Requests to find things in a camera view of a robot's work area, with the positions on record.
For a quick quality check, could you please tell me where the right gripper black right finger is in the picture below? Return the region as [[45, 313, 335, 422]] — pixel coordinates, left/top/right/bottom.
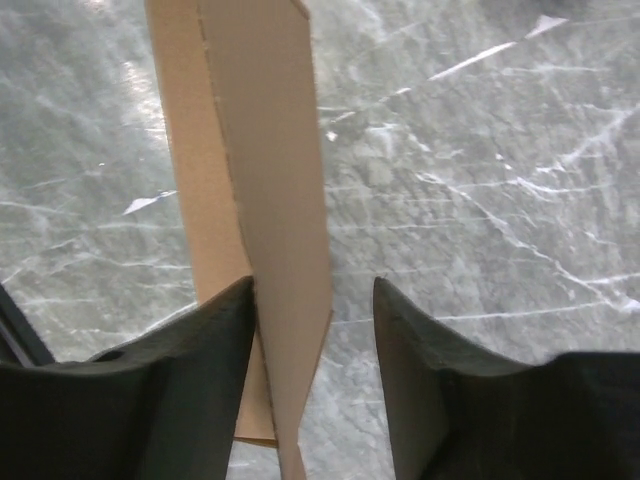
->
[[372, 278, 639, 479]]

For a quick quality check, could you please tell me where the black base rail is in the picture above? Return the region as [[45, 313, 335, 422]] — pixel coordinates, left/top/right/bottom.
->
[[0, 286, 55, 367]]

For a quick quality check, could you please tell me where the brown cardboard box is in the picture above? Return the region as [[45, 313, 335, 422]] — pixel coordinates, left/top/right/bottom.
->
[[146, 1, 332, 479]]

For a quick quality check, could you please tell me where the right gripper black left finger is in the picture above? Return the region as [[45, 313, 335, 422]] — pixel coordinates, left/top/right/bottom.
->
[[1, 277, 256, 479]]

